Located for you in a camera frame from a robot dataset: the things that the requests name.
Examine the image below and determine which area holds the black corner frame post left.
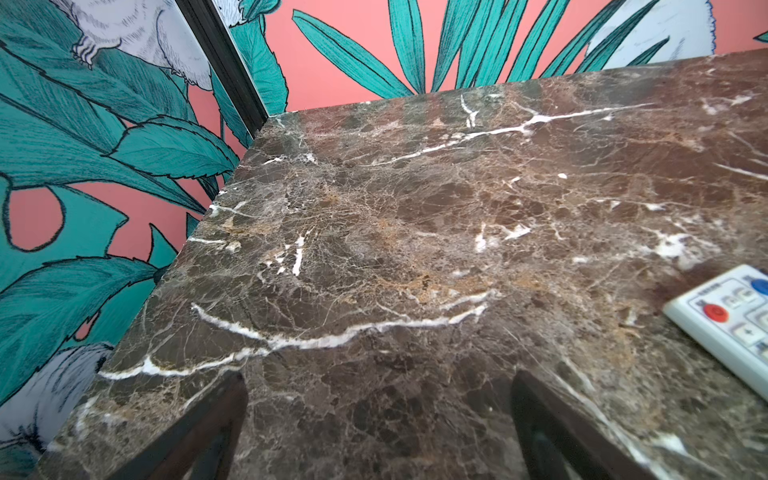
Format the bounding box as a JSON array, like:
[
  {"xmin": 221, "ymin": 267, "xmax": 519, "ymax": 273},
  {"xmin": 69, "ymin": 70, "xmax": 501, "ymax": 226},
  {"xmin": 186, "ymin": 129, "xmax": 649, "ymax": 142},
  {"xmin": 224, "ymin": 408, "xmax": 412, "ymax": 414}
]
[{"xmin": 176, "ymin": 0, "xmax": 269, "ymax": 136}]

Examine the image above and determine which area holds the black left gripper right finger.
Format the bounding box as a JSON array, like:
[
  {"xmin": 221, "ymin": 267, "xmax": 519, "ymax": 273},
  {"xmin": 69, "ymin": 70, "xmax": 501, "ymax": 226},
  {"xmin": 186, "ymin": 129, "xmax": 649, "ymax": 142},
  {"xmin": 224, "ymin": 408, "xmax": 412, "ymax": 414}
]
[{"xmin": 510, "ymin": 370, "xmax": 653, "ymax": 479}]

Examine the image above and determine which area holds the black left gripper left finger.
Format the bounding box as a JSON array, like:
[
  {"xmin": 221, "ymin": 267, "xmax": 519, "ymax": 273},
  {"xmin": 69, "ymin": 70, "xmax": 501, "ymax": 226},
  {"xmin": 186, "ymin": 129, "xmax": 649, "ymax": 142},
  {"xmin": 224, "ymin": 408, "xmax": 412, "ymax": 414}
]
[{"xmin": 110, "ymin": 372, "xmax": 248, "ymax": 479}]

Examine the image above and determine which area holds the white remote control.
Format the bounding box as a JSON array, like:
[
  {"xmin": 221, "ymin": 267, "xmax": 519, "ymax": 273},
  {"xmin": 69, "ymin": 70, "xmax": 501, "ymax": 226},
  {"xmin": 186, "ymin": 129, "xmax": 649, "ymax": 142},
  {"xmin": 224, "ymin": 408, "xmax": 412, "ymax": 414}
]
[{"xmin": 663, "ymin": 264, "xmax": 767, "ymax": 399}]

